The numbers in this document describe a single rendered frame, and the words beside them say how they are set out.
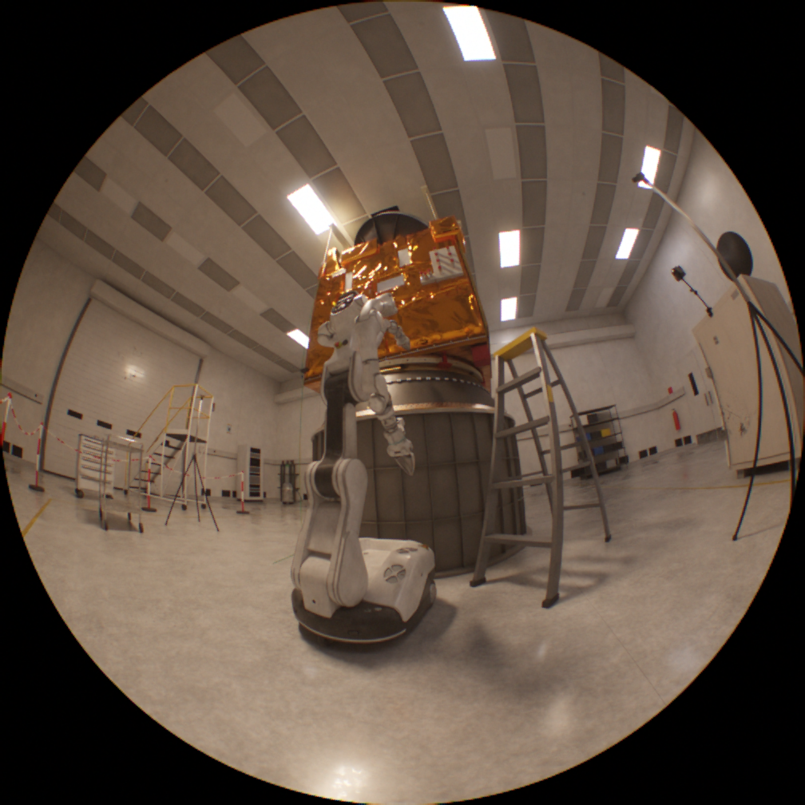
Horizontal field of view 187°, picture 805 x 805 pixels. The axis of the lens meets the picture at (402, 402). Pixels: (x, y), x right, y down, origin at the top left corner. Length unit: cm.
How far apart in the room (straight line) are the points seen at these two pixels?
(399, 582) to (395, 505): 80
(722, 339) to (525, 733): 285
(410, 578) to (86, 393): 815
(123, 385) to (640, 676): 898
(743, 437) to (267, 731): 322
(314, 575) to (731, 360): 321
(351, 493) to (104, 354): 818
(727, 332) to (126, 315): 1119
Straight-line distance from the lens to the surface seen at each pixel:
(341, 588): 90
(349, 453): 100
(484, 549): 153
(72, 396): 827
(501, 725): 80
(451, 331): 220
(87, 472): 498
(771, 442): 276
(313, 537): 100
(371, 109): 460
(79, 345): 860
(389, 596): 100
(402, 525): 172
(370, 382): 89
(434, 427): 174
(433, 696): 88
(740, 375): 282
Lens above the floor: 67
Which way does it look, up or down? 19 degrees up
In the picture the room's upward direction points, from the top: 4 degrees counter-clockwise
